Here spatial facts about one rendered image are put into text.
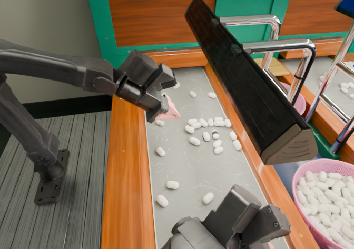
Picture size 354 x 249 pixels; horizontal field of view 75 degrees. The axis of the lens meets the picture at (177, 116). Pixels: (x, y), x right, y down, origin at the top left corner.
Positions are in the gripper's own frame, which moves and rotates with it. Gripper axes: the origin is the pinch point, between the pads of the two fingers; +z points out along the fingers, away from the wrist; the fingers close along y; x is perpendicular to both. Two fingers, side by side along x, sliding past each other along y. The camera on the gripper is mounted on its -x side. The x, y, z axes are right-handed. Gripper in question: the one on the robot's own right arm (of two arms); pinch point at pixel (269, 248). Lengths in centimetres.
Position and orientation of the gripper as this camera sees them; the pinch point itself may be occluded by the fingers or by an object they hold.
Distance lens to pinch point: 61.8
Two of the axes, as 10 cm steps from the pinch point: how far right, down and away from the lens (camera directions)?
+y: -1.6, -6.6, 7.4
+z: 7.5, 4.0, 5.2
